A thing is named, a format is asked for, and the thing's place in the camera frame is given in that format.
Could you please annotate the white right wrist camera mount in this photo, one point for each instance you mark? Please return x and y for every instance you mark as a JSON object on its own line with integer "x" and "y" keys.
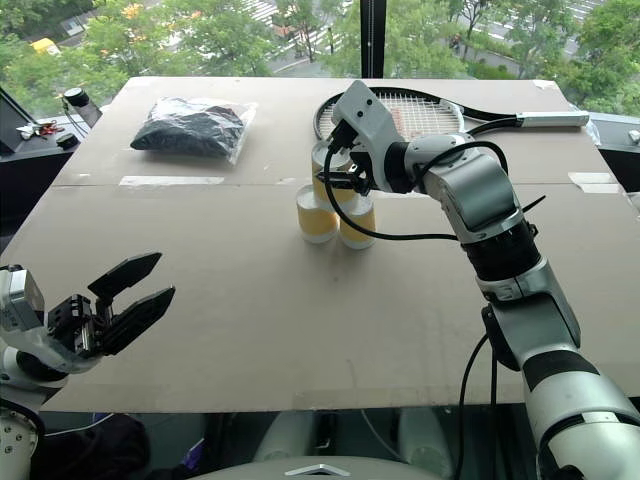
{"x": 370, "y": 117}

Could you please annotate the yellow white paper cup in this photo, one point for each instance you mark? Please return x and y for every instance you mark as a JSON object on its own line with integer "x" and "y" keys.
{"x": 312, "y": 217}
{"x": 357, "y": 225}
{"x": 320, "y": 162}

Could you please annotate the black window frame post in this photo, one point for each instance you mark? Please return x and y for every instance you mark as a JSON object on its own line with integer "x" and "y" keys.
{"x": 372, "y": 35}

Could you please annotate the black round knob device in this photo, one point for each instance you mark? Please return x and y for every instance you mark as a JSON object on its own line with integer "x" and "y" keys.
{"x": 77, "y": 97}

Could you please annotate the plastic bag of dark clothing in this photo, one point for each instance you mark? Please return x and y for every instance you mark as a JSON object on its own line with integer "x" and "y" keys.
{"x": 192, "y": 130}

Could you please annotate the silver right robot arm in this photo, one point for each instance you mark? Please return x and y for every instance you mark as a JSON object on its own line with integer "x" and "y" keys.
{"x": 480, "y": 185}

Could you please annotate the silver robot torso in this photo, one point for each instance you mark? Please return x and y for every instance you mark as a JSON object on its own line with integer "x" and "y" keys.
{"x": 320, "y": 467}

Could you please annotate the white rounded robot leg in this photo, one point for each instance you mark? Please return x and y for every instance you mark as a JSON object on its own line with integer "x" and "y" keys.
{"x": 425, "y": 440}
{"x": 285, "y": 435}

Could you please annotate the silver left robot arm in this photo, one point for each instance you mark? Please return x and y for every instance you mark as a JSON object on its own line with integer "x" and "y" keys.
{"x": 15, "y": 435}

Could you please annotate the black tennis racket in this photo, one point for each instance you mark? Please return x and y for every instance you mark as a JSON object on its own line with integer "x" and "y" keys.
{"x": 430, "y": 112}

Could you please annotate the black zip tie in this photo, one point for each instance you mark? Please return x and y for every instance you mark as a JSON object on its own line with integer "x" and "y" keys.
{"x": 532, "y": 205}

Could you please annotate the long clear tape strip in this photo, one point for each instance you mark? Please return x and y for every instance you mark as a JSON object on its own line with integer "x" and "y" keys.
{"x": 170, "y": 181}

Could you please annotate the small white and red items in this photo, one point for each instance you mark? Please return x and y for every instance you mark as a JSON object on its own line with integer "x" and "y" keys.
{"x": 37, "y": 130}

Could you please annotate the small black puck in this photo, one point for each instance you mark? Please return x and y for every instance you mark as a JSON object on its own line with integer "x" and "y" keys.
{"x": 66, "y": 140}

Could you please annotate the black side table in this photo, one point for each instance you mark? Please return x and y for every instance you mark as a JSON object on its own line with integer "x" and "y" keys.
{"x": 30, "y": 170}

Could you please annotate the wide clear tape patch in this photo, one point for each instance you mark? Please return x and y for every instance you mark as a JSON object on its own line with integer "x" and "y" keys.
{"x": 595, "y": 181}

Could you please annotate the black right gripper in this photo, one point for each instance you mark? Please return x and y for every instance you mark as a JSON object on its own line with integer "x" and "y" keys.
{"x": 361, "y": 167}

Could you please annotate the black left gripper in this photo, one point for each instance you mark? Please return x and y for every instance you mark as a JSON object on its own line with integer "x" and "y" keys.
{"x": 75, "y": 325}

